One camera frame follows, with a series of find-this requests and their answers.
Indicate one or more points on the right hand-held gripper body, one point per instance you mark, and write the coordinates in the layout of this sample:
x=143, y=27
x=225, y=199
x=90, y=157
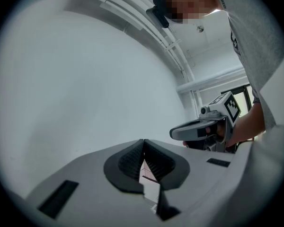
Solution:
x=227, y=103

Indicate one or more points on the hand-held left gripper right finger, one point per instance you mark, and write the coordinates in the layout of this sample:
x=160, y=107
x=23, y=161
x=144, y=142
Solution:
x=203, y=174

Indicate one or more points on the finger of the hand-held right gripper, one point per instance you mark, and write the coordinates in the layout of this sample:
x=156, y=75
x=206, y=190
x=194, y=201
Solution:
x=187, y=131

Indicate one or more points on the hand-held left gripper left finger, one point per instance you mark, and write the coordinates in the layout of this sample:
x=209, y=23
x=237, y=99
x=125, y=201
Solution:
x=90, y=185

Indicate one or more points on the pink drawer cabinet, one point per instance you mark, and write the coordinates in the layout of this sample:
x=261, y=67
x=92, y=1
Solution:
x=148, y=171

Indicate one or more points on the person's right forearm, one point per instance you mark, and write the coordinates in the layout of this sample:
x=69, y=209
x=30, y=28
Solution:
x=248, y=122

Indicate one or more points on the person's right hand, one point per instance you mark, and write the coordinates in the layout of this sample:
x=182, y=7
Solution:
x=220, y=131

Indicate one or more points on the ceiling sprinkler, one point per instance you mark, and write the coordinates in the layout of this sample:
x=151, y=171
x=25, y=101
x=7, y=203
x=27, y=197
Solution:
x=200, y=28

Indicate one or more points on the grey t-shirt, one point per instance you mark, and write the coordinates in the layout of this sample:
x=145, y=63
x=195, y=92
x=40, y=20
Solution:
x=255, y=20

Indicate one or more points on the row of white ceiling pipes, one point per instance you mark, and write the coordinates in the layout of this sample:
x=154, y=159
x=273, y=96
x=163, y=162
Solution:
x=156, y=29

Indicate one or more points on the person's head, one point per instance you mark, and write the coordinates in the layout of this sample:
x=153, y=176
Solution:
x=189, y=1

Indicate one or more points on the black window frame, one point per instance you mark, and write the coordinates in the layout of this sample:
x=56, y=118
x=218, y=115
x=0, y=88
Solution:
x=247, y=96

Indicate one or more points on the white wall pipe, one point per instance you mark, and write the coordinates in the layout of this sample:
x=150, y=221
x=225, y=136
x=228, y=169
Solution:
x=210, y=84

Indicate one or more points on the black head-worn camera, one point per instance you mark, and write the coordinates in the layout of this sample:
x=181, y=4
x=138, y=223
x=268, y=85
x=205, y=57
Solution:
x=159, y=11

